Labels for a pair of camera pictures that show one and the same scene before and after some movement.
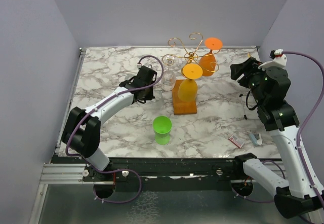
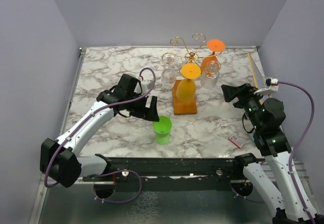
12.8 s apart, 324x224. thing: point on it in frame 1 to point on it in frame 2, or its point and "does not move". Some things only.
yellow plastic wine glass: x=188 y=88 does not move
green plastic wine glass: x=162 y=125 does not move
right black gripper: x=249 y=67 to x=242 y=91
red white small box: x=237 y=141 does not move
